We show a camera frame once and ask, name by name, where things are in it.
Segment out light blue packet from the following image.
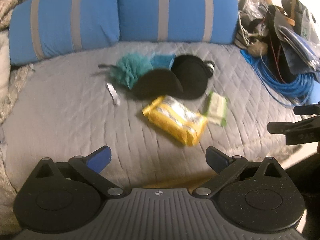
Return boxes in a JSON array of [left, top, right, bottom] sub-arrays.
[[150, 54, 176, 69]]

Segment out black earmuffs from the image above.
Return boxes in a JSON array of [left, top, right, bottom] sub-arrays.
[[131, 55, 215, 100]]

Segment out small white tube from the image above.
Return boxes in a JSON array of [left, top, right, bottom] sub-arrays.
[[106, 82, 121, 106]]

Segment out left blue striped cushion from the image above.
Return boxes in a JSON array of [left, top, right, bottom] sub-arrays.
[[9, 0, 120, 66]]

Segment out yellow wipes pack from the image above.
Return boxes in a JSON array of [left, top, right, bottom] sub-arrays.
[[142, 95, 207, 146]]

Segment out green white tissue pack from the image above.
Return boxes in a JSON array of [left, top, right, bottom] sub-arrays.
[[204, 91, 228, 127]]

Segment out blue coiled cable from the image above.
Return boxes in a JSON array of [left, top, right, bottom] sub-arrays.
[[240, 48, 315, 107]]

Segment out blue striped cushion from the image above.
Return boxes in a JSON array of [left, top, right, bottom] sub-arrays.
[[9, 0, 120, 66], [119, 0, 238, 44]]

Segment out dark plastic bag pile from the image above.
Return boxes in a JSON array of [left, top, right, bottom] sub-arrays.
[[244, 0, 319, 83]]

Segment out teal bath loofah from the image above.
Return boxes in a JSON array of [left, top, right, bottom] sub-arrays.
[[98, 53, 153, 89]]

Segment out beige crumpled blanket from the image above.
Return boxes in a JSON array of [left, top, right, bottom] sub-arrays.
[[0, 0, 36, 124]]

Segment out grey quilted cover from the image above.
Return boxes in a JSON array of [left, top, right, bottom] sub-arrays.
[[2, 42, 300, 190]]

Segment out right blue striped cushion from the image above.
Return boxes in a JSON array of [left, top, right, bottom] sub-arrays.
[[119, 0, 238, 44]]

